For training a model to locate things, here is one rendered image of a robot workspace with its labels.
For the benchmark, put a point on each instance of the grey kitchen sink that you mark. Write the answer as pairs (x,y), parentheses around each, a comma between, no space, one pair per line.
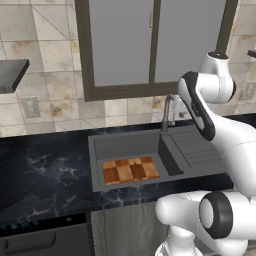
(133,146)

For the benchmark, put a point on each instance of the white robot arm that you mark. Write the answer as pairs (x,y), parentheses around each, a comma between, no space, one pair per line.
(240,146)

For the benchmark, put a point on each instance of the grey sink faucet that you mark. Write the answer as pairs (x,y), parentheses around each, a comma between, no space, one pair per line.
(166,113)

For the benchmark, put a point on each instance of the black dishwasher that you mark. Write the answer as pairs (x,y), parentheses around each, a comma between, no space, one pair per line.
(43,236)

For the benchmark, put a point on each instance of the grey cupboard door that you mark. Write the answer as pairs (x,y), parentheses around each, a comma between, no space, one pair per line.
(130,230)

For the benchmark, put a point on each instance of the grey wall socket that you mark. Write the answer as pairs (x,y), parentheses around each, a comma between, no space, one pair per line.
(30,107)
(249,91)

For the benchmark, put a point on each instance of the dark framed window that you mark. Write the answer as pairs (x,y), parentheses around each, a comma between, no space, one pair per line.
(153,43)

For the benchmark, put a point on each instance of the checkered wooden cutting board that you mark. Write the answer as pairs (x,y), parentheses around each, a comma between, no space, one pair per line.
(130,170)

